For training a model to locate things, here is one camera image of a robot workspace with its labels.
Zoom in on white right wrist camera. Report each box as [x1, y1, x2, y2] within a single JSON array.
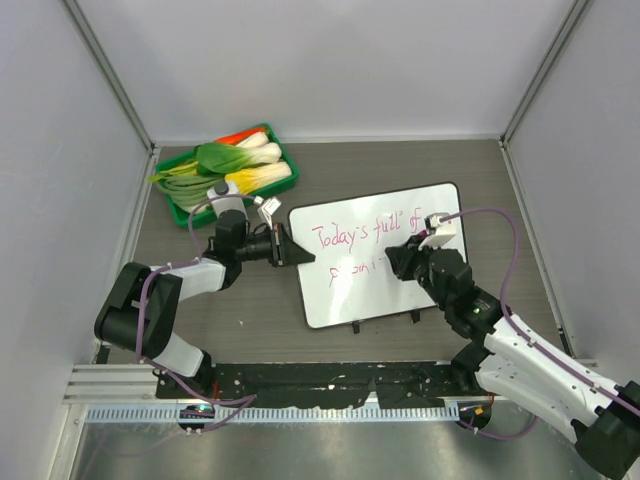
[[418, 213, 457, 251]]

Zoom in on orange carrot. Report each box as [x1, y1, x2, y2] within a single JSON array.
[[215, 126, 266, 145]]

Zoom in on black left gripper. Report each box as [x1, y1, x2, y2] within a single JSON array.
[[236, 223, 313, 268]]

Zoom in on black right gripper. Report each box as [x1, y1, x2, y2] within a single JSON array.
[[387, 235, 451, 311]]

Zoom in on green plastic tray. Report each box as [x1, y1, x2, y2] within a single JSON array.
[[147, 123, 299, 229]]

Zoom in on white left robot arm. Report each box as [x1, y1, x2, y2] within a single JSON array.
[[94, 209, 315, 399]]

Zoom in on white whiteboard black frame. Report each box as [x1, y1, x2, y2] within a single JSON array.
[[288, 182, 461, 329]]

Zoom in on white bok choy stalk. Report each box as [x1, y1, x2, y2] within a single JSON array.
[[236, 131, 270, 149]]

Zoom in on yellow white cabbage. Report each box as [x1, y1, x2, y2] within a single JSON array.
[[224, 161, 292, 195]]

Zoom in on slotted grey cable duct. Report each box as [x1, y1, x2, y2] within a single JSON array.
[[85, 401, 459, 424]]

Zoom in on green bok choy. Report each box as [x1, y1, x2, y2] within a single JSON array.
[[194, 142, 282, 175]]

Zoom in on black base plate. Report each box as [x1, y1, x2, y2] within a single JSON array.
[[153, 361, 499, 410]]

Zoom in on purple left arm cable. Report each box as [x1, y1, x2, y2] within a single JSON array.
[[133, 194, 266, 434]]

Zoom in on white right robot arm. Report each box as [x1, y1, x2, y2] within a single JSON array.
[[385, 235, 639, 479]]

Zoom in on white bottle grey cap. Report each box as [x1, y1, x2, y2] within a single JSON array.
[[206, 180, 247, 220]]

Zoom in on green long beans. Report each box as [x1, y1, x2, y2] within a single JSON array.
[[147, 174, 223, 213]]

